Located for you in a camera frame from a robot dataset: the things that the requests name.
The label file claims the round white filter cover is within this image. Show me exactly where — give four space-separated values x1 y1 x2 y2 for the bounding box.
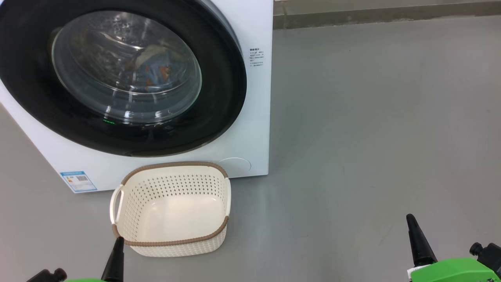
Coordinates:
217 157 252 179

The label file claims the white front-load washing machine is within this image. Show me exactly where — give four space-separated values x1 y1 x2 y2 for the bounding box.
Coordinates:
0 0 274 194

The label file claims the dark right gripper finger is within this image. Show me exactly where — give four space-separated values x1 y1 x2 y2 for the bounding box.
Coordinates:
405 213 438 268

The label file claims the cream and blue cartoon garment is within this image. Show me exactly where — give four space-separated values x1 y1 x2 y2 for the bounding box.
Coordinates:
134 43 173 68

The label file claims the blue cartoon print garment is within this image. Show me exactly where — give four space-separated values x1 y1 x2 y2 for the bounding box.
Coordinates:
117 52 185 93

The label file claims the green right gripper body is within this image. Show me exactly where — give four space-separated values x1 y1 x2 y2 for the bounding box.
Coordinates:
407 257 501 282

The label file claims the blue energy label sticker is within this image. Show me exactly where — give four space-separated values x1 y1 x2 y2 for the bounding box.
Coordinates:
59 170 98 193

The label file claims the cream perforated laundry basket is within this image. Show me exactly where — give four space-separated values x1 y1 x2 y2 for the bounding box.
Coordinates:
110 161 232 258

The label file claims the printed text label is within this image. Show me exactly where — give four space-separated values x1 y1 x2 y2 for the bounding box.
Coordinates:
249 47 265 68

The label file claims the black round glass washer door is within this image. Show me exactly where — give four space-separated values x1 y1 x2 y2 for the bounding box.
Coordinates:
0 0 248 158

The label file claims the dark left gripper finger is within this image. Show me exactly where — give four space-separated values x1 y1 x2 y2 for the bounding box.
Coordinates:
101 236 125 282

